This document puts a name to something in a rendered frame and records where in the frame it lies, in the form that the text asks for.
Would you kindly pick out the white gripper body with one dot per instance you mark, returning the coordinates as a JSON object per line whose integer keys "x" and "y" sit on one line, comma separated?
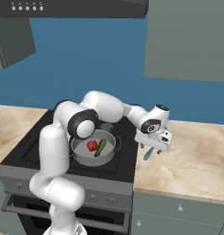
{"x": 153, "y": 141}

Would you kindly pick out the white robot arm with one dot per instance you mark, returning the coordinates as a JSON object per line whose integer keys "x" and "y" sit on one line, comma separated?
{"x": 52, "y": 147}

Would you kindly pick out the blue and green spatula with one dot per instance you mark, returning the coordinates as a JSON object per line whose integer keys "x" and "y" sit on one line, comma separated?
{"x": 148, "y": 152}

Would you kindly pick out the green squash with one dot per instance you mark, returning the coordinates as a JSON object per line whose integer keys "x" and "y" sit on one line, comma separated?
{"x": 100, "y": 147}

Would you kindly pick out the grey metal pot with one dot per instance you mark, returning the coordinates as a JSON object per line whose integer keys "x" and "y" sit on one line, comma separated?
{"x": 94, "y": 150}

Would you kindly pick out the red bell pepper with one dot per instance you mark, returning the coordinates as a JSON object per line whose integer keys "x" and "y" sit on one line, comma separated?
{"x": 92, "y": 145}

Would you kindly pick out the black hob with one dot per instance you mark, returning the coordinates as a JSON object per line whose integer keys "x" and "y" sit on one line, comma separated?
{"x": 117, "y": 159}

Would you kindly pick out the grey oven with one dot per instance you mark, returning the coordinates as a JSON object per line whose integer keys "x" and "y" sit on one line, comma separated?
{"x": 117, "y": 199}

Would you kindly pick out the white drawer knob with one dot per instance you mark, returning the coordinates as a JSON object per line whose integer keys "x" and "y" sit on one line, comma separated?
{"x": 138, "y": 223}
{"x": 180, "y": 208}

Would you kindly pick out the grey-green drawer front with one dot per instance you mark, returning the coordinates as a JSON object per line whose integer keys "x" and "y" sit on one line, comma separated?
{"x": 175, "y": 226}
{"x": 178, "y": 209}

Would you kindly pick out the oven knob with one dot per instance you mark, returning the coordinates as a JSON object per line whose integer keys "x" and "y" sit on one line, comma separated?
{"x": 110, "y": 200}
{"x": 92, "y": 197}
{"x": 19, "y": 185}

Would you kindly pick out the black range hood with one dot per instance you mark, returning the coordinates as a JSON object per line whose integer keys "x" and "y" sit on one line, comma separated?
{"x": 71, "y": 7}

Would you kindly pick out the grey-green base cupboard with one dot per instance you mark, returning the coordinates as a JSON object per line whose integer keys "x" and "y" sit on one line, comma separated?
{"x": 2, "y": 211}

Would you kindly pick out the grey-green wall cupboard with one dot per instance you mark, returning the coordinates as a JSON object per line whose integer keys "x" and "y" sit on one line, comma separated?
{"x": 190, "y": 39}
{"x": 9, "y": 39}

